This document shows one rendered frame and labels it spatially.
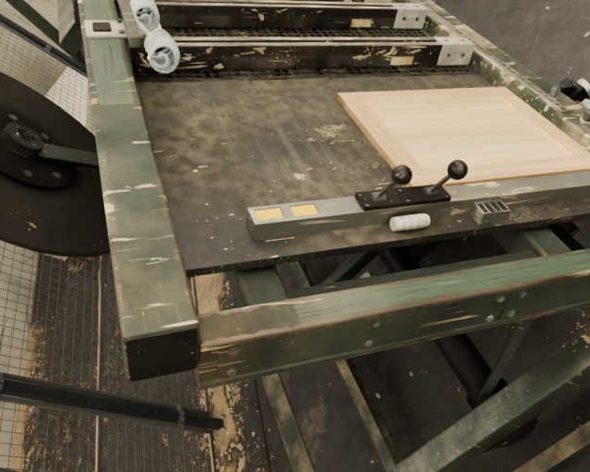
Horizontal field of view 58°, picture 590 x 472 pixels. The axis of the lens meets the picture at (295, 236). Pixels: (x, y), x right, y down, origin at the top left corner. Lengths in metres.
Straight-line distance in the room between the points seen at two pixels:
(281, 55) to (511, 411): 1.15
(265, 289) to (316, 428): 2.01
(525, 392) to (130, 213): 1.10
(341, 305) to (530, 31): 2.53
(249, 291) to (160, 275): 0.22
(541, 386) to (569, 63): 1.82
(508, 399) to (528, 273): 0.60
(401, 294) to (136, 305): 0.41
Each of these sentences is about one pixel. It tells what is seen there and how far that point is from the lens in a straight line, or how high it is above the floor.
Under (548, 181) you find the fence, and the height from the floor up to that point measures 1.10.
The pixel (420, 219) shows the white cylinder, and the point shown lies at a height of 1.38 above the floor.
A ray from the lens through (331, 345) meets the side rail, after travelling 0.87.
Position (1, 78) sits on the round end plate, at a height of 1.91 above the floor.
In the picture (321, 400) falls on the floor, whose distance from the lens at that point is 2.92.
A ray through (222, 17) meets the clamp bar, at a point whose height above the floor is 1.51.
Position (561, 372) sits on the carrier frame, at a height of 0.79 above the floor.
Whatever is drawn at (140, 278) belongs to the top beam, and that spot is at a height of 1.86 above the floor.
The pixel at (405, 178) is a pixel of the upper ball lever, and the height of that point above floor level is 1.52.
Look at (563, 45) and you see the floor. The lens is 3.05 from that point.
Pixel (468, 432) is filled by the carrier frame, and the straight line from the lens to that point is 1.60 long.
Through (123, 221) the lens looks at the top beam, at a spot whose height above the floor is 1.87.
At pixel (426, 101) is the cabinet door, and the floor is 1.14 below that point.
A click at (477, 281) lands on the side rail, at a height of 1.40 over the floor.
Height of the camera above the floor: 2.23
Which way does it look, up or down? 41 degrees down
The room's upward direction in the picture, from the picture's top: 61 degrees counter-clockwise
